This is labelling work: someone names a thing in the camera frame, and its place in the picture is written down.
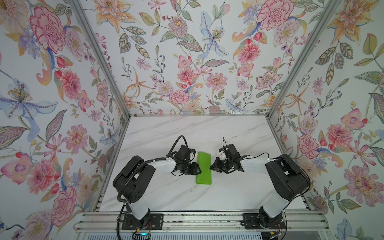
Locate aluminium corner post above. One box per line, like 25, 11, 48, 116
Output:
266, 1, 340, 120
67, 0, 131, 118

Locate green square paper sheet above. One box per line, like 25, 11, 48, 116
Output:
196, 152, 212, 185

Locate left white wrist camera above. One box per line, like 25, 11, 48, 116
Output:
185, 151, 196, 163

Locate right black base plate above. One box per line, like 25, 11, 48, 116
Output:
240, 213, 287, 230

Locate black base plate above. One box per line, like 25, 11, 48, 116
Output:
120, 214, 164, 230
240, 213, 287, 230

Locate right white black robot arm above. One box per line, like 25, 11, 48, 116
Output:
210, 144, 311, 229

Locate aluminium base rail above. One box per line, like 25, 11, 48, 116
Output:
74, 210, 330, 233

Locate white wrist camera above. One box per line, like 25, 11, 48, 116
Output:
185, 151, 196, 163
217, 150, 227, 160

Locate right aluminium corner post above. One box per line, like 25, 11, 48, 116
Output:
266, 1, 340, 120

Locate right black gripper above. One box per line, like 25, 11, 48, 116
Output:
209, 157, 233, 173

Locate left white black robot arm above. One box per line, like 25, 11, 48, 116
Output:
113, 145, 202, 221

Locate left black corrugated cable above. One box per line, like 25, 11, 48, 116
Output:
165, 135, 189, 158

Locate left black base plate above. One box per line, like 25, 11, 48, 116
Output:
120, 214, 164, 230

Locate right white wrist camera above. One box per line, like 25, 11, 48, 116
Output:
217, 150, 227, 160

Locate left aluminium corner post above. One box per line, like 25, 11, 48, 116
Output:
67, 0, 131, 118

